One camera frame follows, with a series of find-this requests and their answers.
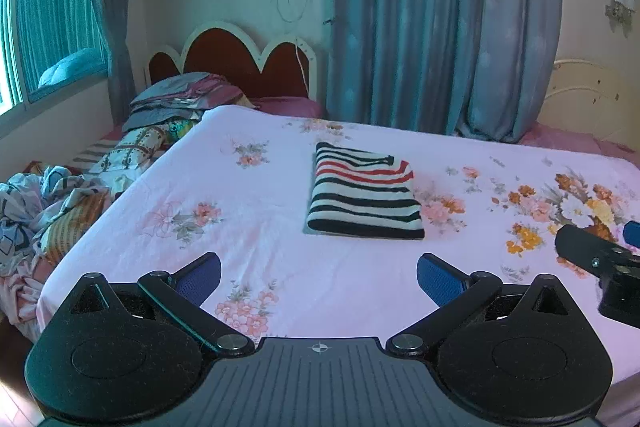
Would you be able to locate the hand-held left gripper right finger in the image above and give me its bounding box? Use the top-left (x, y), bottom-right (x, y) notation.
top-left (386, 253), bottom-right (586, 354)

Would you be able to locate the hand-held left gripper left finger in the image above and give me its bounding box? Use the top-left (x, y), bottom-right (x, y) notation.
top-left (50, 253), bottom-right (255, 355)

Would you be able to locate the striped knit sweater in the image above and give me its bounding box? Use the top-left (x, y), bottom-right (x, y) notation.
top-left (306, 142), bottom-right (426, 240)

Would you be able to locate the bed with floral pink sheet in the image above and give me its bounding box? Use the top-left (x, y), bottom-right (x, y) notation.
top-left (35, 104), bottom-right (640, 427)

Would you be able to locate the patterned quilt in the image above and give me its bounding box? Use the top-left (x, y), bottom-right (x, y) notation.
top-left (67, 119), bottom-right (201, 202)

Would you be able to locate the crumpled patterned blanket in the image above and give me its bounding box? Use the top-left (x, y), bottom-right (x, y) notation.
top-left (0, 162), bottom-right (113, 338)

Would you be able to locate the pink pillow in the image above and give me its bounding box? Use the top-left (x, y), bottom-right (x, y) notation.
top-left (247, 96), bottom-right (326, 118)

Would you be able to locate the red scalloped headboard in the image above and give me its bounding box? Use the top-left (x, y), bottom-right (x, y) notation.
top-left (145, 21), bottom-right (318, 100)

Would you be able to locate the blue curtain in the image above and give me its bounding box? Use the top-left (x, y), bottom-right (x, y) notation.
top-left (325, 0), bottom-right (563, 142)

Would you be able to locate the teal quilt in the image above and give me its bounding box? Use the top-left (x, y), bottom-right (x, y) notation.
top-left (37, 47), bottom-right (108, 88)

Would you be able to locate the grey window curtain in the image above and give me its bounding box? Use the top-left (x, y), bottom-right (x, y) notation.
top-left (85, 0), bottom-right (143, 125)

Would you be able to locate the window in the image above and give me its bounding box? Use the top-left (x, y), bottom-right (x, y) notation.
top-left (0, 0), bottom-right (111, 118)

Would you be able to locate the crystal wall lamp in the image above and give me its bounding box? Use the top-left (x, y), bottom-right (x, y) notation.
top-left (604, 0), bottom-right (637, 38)

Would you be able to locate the white cable over headboard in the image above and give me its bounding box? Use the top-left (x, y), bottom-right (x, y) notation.
top-left (295, 37), bottom-right (313, 98)

